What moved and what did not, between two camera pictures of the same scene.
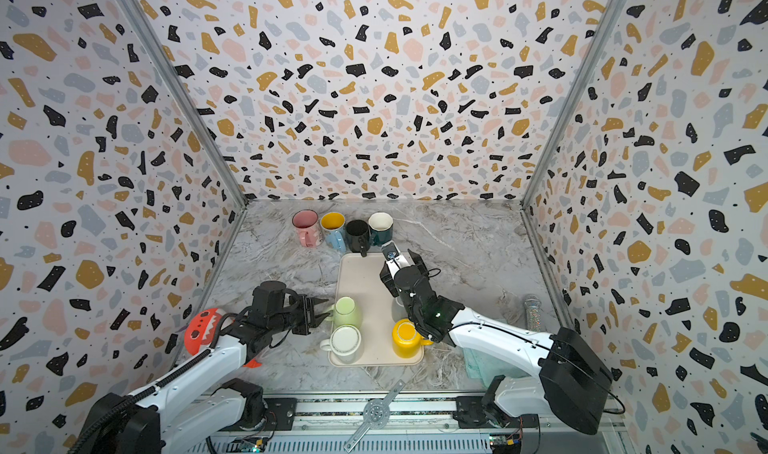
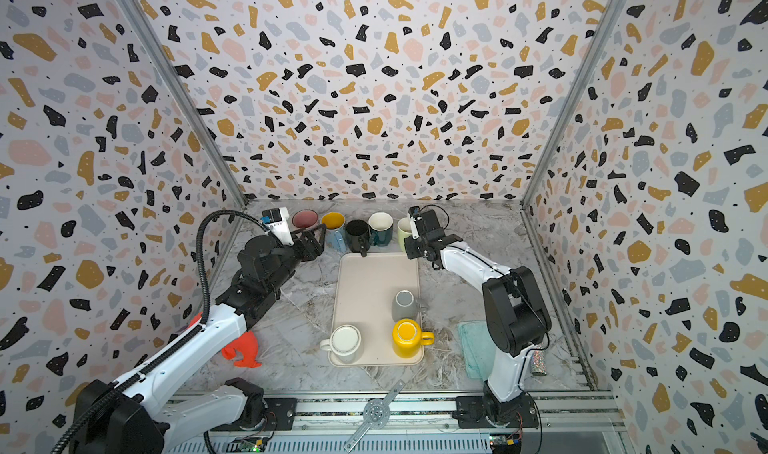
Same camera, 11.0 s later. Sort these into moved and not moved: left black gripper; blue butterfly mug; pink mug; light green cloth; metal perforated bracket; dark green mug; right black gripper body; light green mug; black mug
Moved: light green mug; right black gripper body; left black gripper
Not moved: dark green mug; pink mug; metal perforated bracket; blue butterfly mug; light green cloth; black mug
